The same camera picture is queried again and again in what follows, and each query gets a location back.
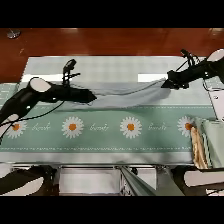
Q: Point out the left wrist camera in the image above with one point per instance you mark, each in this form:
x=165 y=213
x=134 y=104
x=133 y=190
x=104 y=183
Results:
x=69 y=65

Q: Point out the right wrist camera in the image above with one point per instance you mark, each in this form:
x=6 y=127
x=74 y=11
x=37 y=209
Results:
x=188 y=56

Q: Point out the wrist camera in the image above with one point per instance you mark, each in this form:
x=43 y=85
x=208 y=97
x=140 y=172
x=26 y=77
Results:
x=188 y=56
x=69 y=65

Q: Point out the pale green garment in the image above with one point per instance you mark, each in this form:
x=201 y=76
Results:
x=215 y=143

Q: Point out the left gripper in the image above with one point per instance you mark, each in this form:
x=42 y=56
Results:
x=80 y=95

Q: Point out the silver frame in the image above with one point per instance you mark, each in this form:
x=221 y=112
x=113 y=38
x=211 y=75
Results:
x=100 y=176

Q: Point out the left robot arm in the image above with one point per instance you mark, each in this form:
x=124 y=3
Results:
x=23 y=98

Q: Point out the tan garment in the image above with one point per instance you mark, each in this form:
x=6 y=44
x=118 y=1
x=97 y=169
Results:
x=198 y=150

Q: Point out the white garment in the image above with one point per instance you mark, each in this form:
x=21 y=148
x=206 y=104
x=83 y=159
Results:
x=218 y=105

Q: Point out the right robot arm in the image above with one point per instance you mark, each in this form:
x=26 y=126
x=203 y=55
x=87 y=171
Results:
x=213 y=68

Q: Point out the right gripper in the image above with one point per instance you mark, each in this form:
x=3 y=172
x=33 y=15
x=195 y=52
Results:
x=178 y=79

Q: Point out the grey shirt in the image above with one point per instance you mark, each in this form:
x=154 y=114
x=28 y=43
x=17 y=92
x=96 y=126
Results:
x=133 y=96

